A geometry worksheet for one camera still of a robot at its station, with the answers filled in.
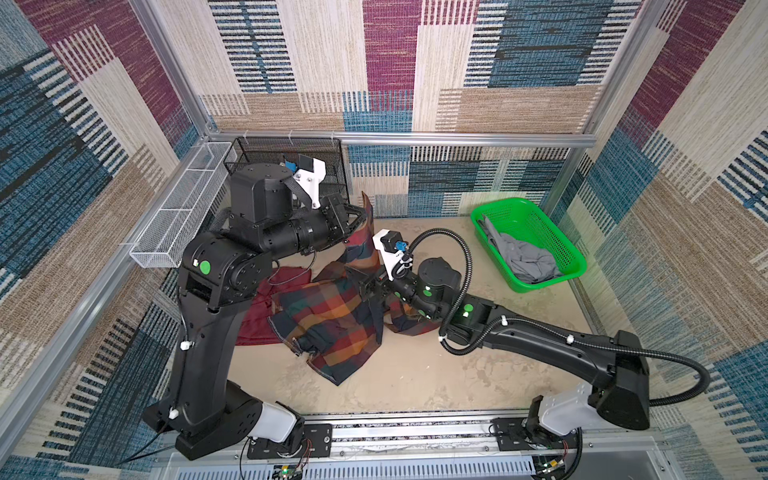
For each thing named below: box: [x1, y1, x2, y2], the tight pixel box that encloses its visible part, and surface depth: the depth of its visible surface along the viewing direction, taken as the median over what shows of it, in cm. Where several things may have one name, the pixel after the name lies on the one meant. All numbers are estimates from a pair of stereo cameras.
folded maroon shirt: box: [236, 267, 312, 346], surface depth 96 cm
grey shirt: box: [478, 214, 563, 285], surface depth 101 cm
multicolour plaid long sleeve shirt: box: [268, 192, 440, 385], surface depth 90 cm
